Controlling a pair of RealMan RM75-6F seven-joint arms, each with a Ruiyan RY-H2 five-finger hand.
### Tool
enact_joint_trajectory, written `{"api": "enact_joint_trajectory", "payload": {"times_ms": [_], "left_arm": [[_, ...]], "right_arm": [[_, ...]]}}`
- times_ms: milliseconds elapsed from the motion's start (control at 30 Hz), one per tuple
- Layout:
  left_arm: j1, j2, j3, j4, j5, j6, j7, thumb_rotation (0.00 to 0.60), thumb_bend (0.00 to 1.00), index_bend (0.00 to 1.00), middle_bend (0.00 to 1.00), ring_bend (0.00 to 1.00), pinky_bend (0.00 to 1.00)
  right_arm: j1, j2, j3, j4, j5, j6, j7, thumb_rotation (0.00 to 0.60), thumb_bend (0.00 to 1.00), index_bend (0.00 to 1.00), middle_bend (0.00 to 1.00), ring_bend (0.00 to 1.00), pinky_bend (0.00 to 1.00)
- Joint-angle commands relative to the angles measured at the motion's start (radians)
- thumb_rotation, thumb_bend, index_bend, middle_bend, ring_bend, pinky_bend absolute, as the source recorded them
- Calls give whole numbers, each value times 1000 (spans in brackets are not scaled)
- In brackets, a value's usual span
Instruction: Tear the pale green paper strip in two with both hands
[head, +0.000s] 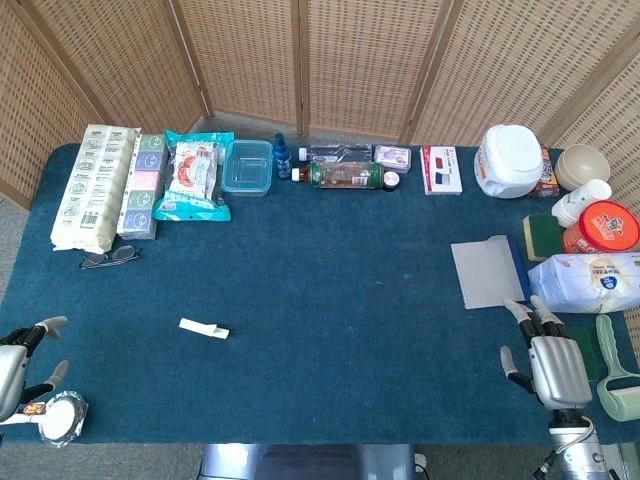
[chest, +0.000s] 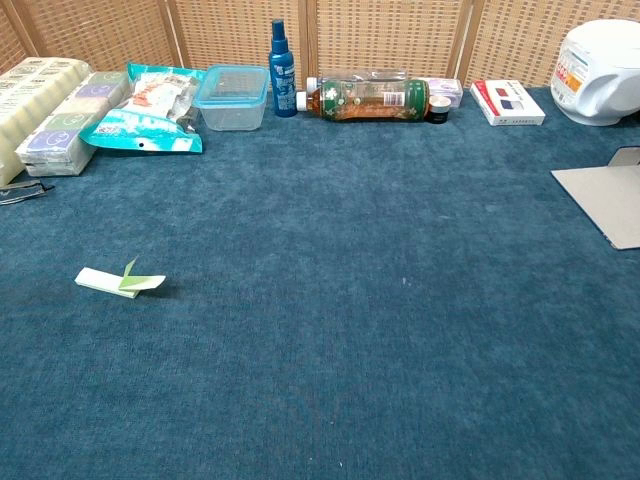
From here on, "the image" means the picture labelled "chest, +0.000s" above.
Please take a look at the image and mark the pale green peeler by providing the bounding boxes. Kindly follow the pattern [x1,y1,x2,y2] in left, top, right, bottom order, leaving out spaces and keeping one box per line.
[74,255,167,300]

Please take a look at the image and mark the blue table cloth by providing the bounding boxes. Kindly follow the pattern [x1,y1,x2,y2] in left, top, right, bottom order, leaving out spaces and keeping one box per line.
[0,87,640,480]

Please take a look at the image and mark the green label tea bottle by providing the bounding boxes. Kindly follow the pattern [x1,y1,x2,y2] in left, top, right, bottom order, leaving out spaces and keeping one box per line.
[295,76,431,124]

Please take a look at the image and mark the clear container blue rim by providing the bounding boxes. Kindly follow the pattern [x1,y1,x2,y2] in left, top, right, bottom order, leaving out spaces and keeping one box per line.
[193,64,271,132]

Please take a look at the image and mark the blue spray bottle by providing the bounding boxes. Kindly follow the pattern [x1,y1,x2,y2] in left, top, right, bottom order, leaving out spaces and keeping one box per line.
[268,19,299,119]

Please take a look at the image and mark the small black jar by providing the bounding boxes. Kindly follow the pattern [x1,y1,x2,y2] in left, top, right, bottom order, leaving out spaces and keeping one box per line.
[427,94,452,125]

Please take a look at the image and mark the small purple box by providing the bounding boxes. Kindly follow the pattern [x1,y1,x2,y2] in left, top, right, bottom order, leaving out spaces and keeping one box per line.
[424,77,464,110]

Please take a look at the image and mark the wicker folding screen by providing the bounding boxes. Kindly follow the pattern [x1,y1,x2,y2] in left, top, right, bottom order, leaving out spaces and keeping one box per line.
[0,0,640,101]

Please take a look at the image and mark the teal snack bag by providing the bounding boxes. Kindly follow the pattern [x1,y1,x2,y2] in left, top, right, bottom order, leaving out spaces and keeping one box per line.
[78,61,207,155]

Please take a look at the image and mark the white red card box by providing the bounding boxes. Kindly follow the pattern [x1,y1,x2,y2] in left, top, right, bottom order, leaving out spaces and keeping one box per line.
[469,79,547,127]

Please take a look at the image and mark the pastel tissue packets pack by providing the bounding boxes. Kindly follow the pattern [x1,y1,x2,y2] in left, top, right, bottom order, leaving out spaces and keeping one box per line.
[14,70,132,177]

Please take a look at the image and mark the grey cardboard folder blue spine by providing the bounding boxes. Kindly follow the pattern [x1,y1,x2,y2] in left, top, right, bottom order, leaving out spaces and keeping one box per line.
[550,147,640,251]

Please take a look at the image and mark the cream tissue multipack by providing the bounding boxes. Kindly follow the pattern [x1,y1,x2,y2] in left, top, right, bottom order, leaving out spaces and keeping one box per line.
[0,56,95,187]

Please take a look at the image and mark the white plastic jug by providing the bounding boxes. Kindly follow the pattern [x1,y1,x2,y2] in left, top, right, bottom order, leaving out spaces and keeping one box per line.
[550,18,640,127]

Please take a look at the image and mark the black frame eyeglasses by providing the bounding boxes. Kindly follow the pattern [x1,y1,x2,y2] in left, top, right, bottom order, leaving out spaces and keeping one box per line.
[0,179,56,206]

